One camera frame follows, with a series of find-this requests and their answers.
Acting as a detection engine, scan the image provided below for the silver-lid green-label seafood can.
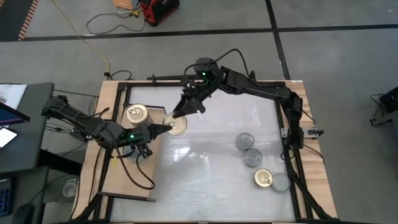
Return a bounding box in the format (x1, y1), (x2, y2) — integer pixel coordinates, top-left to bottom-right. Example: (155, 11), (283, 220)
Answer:
(123, 145), (150, 164)
(235, 132), (255, 151)
(271, 172), (291, 193)
(243, 148), (263, 168)

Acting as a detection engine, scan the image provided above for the clear plastic cup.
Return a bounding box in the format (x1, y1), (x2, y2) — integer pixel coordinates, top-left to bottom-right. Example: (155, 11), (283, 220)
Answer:
(62, 179), (79, 198)

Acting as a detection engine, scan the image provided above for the black desk leg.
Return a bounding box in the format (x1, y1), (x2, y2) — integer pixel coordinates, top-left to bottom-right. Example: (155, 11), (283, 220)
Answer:
(37, 148), (83, 177)

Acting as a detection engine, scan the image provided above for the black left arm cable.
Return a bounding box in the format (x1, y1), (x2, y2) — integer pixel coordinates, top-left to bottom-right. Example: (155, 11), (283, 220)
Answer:
(114, 146), (156, 191)

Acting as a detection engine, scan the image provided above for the black floor cable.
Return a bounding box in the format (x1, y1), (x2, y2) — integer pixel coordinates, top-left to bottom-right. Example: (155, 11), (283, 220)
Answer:
(85, 11), (147, 35)

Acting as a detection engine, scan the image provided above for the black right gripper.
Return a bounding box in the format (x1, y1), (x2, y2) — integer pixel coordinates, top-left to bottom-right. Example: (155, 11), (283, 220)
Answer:
(172, 79), (214, 119)

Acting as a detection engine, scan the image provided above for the black coiled cable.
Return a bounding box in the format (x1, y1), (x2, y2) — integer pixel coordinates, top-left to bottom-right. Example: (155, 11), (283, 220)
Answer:
(104, 70), (134, 82)

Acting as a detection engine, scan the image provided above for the light wooden shelf board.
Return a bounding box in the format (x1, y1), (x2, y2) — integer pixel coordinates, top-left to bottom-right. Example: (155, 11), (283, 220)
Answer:
(101, 106), (166, 200)

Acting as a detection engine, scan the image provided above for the dark blue laptop screen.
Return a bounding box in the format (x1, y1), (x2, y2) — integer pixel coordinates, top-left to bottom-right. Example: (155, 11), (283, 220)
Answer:
(0, 101), (31, 127)

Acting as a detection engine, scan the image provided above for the black metal shelf bracket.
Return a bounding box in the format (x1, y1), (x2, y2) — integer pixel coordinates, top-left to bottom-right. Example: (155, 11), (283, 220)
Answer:
(149, 105), (170, 124)

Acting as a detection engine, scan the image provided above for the black computer mouse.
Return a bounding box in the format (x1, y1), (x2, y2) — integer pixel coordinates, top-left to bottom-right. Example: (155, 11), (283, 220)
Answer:
(11, 203), (35, 224)

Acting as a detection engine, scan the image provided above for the red and black case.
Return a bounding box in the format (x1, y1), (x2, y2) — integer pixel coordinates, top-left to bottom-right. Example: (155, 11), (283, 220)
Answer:
(139, 0), (180, 27)

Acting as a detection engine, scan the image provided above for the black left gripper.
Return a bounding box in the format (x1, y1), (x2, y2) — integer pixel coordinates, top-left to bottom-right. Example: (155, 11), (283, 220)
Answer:
(136, 124), (172, 146)

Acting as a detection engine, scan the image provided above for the black floor mat striped edge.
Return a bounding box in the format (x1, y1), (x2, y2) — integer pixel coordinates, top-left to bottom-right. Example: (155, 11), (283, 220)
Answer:
(0, 0), (40, 42)

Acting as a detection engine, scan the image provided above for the white paper sheet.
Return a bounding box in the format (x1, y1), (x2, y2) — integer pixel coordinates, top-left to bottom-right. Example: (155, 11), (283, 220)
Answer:
(0, 83), (27, 110)

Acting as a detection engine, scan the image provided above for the grey desk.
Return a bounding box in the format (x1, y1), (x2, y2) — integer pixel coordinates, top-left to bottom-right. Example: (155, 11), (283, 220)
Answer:
(0, 82), (55, 175)

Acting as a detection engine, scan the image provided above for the yellow floor cable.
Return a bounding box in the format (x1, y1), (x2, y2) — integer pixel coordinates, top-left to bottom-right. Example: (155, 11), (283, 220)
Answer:
(50, 0), (110, 74)

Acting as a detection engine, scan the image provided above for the orange flat object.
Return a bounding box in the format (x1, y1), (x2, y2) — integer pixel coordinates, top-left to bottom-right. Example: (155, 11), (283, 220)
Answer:
(112, 0), (141, 11)

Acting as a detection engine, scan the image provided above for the black flat bar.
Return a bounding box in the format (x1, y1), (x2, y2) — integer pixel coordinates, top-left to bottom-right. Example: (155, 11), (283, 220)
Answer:
(147, 73), (187, 82)

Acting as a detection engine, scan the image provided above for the black floor device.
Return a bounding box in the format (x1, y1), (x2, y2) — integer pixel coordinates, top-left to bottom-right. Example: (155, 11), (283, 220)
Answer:
(369, 86), (398, 128)

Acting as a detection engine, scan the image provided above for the black keypad device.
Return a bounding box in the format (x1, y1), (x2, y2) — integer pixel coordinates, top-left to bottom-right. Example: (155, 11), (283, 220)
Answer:
(0, 177), (13, 218)

